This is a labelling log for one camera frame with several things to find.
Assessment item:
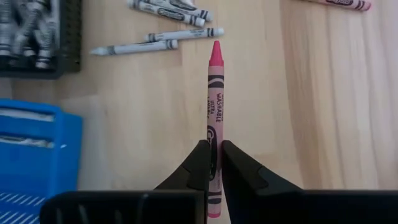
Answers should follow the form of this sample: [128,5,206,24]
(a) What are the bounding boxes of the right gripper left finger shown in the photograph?
[154,139,211,192]

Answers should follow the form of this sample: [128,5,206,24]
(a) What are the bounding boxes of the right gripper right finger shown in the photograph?
[221,139,305,224]

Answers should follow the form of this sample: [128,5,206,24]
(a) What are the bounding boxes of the pink crayon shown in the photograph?
[300,0,373,12]
[206,40,225,218]

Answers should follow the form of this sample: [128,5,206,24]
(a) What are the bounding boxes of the grey crayon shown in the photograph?
[0,134,55,149]
[0,107,55,123]

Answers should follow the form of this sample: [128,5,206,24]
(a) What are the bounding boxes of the blue plastic basket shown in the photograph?
[0,98,84,224]

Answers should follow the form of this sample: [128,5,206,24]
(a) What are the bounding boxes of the black plastic basket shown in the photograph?
[0,0,83,80]

